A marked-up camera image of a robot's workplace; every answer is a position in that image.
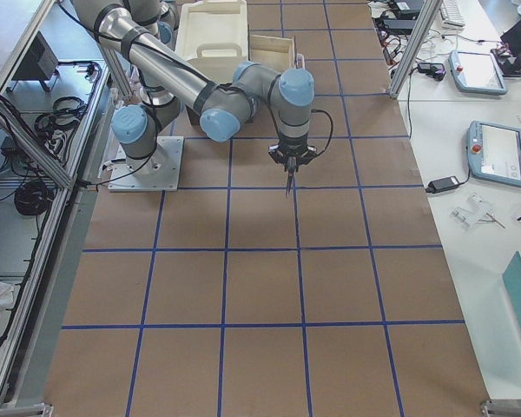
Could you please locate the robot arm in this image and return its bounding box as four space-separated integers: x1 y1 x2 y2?
73 1 320 175

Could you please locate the white drawer handle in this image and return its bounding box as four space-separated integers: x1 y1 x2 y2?
295 53 306 69

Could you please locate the white plastic tray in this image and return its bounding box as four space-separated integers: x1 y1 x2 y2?
175 1 248 84

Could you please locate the aluminium frame post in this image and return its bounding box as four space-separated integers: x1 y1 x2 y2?
389 0 441 99

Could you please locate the light wooden drawer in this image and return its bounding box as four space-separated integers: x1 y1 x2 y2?
248 34 299 72

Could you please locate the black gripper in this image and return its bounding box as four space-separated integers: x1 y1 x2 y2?
268 141 318 173

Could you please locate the aluminium frame rail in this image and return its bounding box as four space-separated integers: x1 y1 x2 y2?
0 0 83 192

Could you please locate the blue teach pendant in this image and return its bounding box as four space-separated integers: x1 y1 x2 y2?
448 50 507 96
466 121 521 188

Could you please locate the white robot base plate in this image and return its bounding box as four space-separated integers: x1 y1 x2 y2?
107 136 184 192

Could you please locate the black power brick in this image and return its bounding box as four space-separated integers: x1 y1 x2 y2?
425 175 460 194

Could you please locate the blue teach pendant near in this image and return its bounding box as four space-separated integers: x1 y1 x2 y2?
466 121 521 188

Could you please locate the blue teach pendant far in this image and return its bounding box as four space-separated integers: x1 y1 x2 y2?
448 50 507 96

